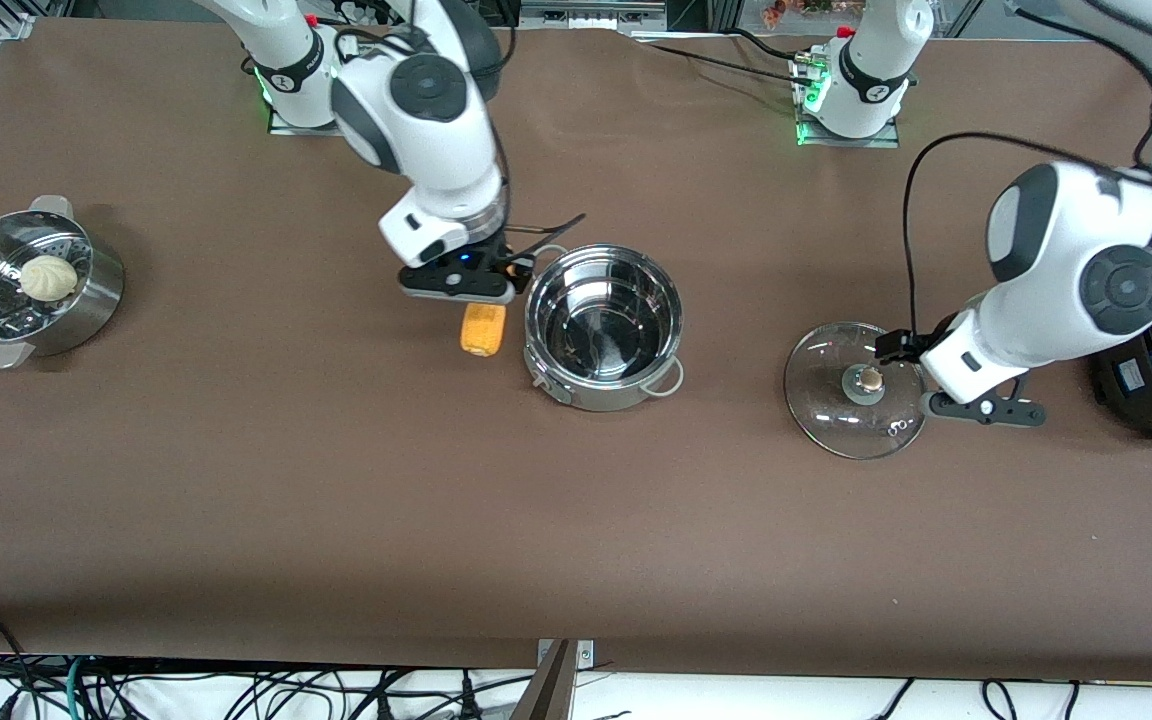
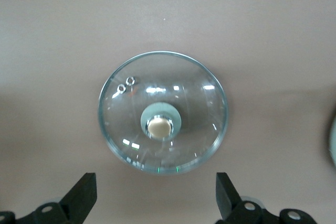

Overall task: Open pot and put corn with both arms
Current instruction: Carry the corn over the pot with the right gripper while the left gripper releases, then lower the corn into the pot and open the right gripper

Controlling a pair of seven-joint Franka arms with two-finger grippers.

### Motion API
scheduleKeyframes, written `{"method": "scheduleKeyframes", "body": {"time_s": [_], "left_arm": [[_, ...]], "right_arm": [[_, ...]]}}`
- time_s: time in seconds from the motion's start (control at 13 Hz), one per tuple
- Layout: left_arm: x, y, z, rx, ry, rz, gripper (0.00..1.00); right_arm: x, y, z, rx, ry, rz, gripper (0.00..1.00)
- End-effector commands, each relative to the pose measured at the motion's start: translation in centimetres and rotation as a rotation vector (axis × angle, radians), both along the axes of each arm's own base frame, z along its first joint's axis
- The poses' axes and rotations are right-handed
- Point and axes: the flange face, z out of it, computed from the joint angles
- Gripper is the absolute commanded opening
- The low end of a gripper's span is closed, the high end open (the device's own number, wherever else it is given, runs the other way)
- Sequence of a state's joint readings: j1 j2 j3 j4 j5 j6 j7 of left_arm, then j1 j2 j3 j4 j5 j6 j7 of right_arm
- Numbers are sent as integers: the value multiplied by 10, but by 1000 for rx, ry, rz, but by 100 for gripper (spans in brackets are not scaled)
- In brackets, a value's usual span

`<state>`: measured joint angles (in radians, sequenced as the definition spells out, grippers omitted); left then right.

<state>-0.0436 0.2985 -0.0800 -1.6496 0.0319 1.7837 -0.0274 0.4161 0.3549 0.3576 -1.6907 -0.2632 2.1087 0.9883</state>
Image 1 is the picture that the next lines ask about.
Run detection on grey-green pot with handles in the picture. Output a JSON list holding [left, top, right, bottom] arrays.
[[523, 243, 685, 413]]

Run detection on stainless steel steamer pot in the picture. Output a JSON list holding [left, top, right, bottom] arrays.
[[0, 195, 126, 371]]

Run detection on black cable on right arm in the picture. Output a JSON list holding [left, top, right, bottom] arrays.
[[508, 212, 588, 263]]

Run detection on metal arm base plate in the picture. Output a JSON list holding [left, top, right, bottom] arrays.
[[268, 45, 377, 136], [794, 55, 902, 149]]

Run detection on white steamed bun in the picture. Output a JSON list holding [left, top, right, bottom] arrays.
[[19, 255, 78, 303]]

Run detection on glass pot lid with knob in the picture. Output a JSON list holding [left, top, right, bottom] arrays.
[[784, 321, 929, 461]]

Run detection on yellow corn cob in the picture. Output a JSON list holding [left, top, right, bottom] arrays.
[[459, 303, 508, 358]]

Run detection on grey background box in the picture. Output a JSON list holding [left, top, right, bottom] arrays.
[[519, 0, 667, 31]]

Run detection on small metal table bracket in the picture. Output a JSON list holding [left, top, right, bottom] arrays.
[[536, 638, 595, 669]]

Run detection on dark slanted pole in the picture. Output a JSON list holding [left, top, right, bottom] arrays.
[[508, 640, 579, 720]]

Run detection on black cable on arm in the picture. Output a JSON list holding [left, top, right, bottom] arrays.
[[900, 132, 1152, 341], [508, 212, 588, 263]]

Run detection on black cable across table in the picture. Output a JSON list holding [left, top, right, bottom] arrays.
[[626, 30, 817, 93]]

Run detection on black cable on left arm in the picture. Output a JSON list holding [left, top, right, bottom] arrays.
[[900, 132, 1152, 341]]

